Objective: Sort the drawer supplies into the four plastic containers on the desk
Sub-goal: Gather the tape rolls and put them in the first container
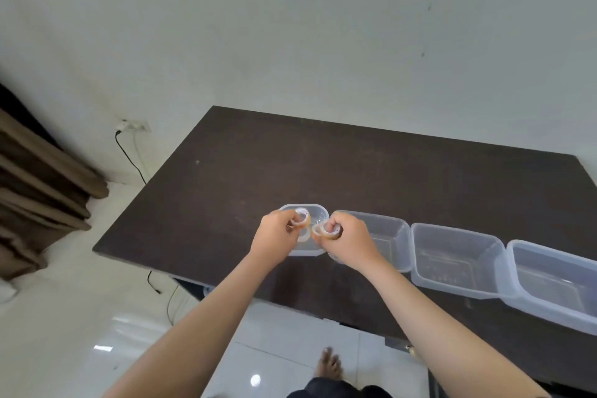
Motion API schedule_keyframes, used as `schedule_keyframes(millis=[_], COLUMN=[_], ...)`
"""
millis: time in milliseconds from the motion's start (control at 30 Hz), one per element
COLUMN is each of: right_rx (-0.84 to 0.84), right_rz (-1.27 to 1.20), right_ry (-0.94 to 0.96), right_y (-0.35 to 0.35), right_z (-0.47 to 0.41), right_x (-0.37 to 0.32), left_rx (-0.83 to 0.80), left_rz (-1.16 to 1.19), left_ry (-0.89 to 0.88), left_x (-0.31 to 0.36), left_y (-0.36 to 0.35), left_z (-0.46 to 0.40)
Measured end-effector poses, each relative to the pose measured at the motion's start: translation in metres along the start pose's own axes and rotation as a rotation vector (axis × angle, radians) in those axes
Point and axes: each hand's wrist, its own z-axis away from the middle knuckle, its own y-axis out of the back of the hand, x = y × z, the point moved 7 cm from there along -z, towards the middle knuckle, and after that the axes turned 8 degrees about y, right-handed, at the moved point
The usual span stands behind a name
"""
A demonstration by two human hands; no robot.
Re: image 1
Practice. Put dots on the person's right hand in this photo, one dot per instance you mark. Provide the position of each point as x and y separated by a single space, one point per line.
352 243

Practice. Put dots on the white wall outlet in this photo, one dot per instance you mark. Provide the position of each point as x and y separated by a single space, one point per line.
137 125

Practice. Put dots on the clear plastic rectangular container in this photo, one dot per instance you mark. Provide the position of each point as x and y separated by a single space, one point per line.
552 283
391 237
454 260

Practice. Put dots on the person's dark shorts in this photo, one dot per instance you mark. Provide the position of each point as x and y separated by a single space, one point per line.
336 388

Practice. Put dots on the brown curtain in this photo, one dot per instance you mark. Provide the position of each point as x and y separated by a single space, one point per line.
37 188

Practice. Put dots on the small clear plastic container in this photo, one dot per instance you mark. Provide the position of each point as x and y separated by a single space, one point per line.
317 215

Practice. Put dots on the clear tape roll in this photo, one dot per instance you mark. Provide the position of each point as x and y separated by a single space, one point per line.
319 230
303 216

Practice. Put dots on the person's left fingers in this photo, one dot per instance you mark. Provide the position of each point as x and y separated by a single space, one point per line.
290 221

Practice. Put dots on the person's bare foot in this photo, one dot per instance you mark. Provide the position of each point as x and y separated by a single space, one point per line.
329 365

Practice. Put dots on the person's left forearm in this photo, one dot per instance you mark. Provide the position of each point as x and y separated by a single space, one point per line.
205 323

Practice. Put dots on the person's right fingers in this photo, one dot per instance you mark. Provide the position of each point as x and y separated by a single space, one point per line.
330 235

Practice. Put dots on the person's left hand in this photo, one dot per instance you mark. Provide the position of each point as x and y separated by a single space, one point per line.
273 239

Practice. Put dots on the person's right forearm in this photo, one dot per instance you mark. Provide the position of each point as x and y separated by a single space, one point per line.
438 337

